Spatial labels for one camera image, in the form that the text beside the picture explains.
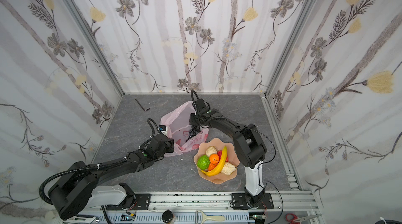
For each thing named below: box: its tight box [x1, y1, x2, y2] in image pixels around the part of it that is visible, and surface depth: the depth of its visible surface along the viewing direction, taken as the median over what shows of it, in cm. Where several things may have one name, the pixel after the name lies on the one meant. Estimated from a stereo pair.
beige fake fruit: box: [205, 145, 218, 158], surface depth 86 cm
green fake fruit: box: [196, 154, 210, 171], surface depth 80 cm
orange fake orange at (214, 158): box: [209, 153, 220, 164], surface depth 80 cm
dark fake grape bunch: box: [185, 125, 201, 142], surface depth 98 cm
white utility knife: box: [62, 214, 100, 224], surface depth 70 cm
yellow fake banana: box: [201, 146, 228, 177], surface depth 79 cm
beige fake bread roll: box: [220, 161, 237, 176], surface depth 79 cm
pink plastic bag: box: [160, 101, 209, 157], surface depth 92 cm
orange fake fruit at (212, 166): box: [207, 162, 219, 172], surface depth 81 cm
